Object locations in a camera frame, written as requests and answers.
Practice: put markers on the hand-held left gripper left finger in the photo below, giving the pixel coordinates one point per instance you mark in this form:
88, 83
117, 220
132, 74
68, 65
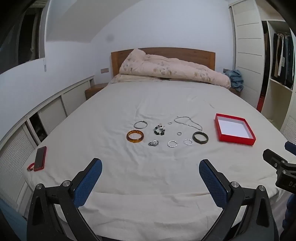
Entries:
89, 183

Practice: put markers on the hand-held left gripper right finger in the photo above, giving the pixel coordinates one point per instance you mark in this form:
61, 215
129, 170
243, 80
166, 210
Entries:
212, 183

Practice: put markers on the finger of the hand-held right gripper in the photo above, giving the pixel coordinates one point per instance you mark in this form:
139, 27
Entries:
291, 148
271, 158

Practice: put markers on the red jewelry box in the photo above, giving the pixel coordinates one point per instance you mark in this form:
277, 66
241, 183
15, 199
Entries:
234, 129

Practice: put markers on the dark green bangle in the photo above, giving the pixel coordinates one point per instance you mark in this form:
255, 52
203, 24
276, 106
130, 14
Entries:
194, 139

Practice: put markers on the amber bangle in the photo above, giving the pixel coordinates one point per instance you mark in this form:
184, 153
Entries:
128, 136

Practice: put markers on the silver jewelry cluster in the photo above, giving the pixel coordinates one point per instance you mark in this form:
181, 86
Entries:
153, 143

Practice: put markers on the dark blue cloth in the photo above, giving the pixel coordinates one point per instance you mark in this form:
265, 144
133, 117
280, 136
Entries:
291, 213

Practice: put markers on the open wardrobe shelf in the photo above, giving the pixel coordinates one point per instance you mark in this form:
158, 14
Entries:
277, 99

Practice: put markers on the red phone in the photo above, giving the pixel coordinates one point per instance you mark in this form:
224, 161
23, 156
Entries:
40, 158

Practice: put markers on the red object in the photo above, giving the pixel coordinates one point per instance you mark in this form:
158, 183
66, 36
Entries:
260, 102

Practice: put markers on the wooden nightstand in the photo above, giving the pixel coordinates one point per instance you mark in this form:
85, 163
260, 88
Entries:
238, 93
94, 89

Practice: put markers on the thin silver bangle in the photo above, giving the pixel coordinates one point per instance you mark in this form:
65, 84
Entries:
134, 125

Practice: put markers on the low white shutter cabinet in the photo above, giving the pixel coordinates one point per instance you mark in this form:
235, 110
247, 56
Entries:
13, 148

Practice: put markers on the blue clothes pile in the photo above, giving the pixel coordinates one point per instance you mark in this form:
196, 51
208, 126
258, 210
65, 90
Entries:
235, 78

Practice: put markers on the hanging clothes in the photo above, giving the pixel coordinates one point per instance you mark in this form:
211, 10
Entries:
283, 55

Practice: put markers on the white panelled wardrobe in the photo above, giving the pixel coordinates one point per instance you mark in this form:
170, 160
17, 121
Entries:
247, 46

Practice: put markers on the beige pillow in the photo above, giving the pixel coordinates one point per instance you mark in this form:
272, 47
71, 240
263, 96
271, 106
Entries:
124, 77

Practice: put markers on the beige floral quilt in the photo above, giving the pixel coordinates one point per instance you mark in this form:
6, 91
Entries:
166, 67

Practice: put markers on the wooden headboard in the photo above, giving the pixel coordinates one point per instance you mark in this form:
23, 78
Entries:
185, 53

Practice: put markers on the dark window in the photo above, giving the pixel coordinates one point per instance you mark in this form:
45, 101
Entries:
25, 34

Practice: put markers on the wall switch panel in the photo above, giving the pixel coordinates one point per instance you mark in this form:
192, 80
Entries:
104, 70

